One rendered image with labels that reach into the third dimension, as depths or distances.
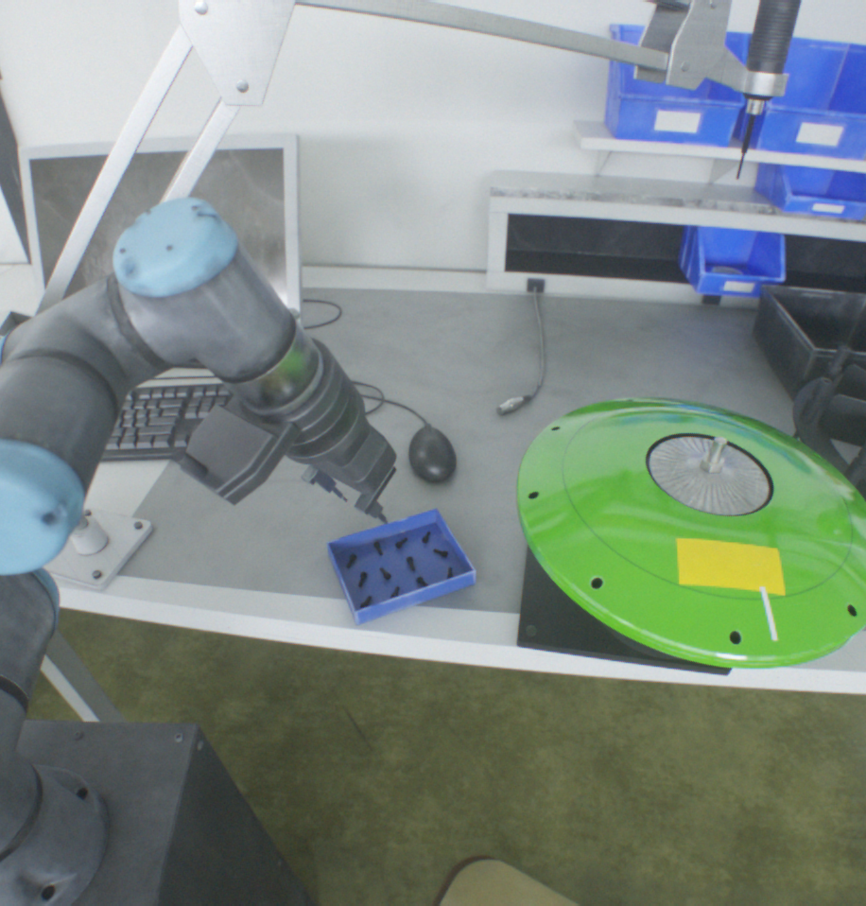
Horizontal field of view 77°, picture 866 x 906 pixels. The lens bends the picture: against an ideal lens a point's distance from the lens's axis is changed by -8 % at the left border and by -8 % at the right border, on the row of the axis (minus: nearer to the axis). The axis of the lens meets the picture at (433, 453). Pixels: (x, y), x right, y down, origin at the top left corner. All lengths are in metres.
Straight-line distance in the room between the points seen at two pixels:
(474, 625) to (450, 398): 0.40
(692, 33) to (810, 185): 0.82
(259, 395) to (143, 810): 0.40
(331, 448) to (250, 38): 0.30
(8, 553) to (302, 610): 0.37
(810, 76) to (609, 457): 1.00
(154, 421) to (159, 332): 0.55
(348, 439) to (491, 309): 0.75
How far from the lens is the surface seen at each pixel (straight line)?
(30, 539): 0.28
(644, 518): 0.46
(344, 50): 1.32
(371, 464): 0.47
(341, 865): 1.45
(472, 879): 0.80
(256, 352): 0.35
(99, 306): 0.35
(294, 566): 0.65
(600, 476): 0.49
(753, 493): 0.52
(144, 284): 0.32
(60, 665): 1.08
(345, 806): 1.49
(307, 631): 0.61
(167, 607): 0.66
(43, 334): 0.35
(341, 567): 0.63
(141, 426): 0.88
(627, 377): 0.97
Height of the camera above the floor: 1.40
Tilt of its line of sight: 39 degrees down
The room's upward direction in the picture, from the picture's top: straight up
